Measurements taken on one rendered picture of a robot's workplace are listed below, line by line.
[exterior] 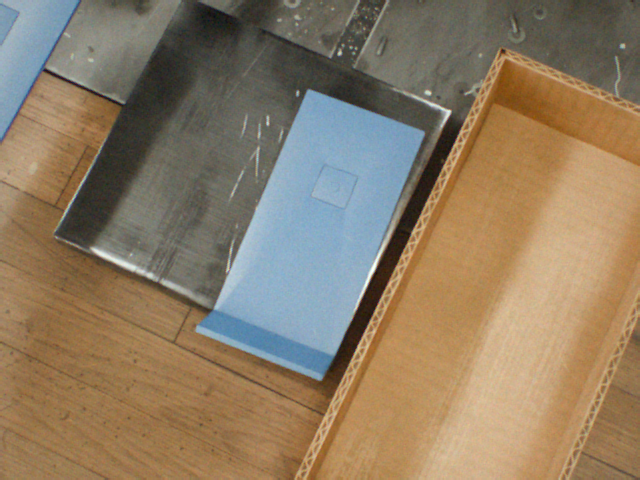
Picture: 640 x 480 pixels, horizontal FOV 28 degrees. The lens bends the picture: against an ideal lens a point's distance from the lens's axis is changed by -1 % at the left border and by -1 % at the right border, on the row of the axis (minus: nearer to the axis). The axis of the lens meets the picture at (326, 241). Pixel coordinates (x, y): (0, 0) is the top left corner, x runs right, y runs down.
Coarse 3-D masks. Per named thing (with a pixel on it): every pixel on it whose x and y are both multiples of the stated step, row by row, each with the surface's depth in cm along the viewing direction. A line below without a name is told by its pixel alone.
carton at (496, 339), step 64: (512, 64) 68; (512, 128) 74; (576, 128) 72; (448, 192) 71; (512, 192) 73; (576, 192) 72; (448, 256) 72; (512, 256) 72; (576, 256) 72; (384, 320) 66; (448, 320) 71; (512, 320) 71; (576, 320) 71; (384, 384) 70; (448, 384) 70; (512, 384) 70; (576, 384) 70; (320, 448) 63; (384, 448) 69; (448, 448) 69; (512, 448) 69; (576, 448) 62
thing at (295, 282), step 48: (288, 144) 72; (336, 144) 72; (384, 144) 71; (288, 192) 71; (384, 192) 71; (288, 240) 70; (336, 240) 70; (240, 288) 70; (288, 288) 69; (336, 288) 69; (240, 336) 67; (288, 336) 69; (336, 336) 69
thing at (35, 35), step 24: (0, 0) 67; (24, 0) 67; (48, 0) 67; (72, 0) 67; (24, 24) 66; (48, 24) 66; (0, 48) 66; (24, 48) 66; (48, 48) 66; (0, 72) 66; (24, 72) 66; (0, 96) 65; (24, 96) 65; (0, 120) 65; (0, 144) 65
